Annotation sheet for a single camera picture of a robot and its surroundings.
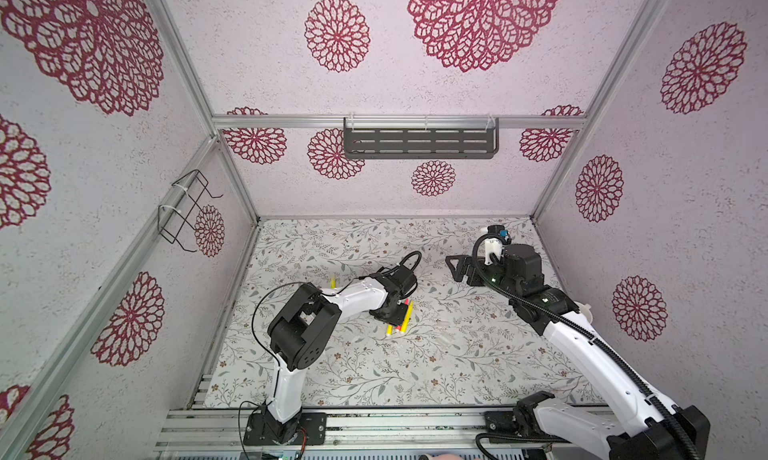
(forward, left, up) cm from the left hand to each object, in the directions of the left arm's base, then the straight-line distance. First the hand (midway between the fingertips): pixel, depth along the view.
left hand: (391, 323), depth 93 cm
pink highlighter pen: (-1, -4, +14) cm, 15 cm away
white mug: (-2, -55, +8) cm, 56 cm away
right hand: (+5, -17, +28) cm, 33 cm away
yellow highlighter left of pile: (-3, +1, +2) cm, 4 cm away
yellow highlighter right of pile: (+1, -5, +2) cm, 5 cm away
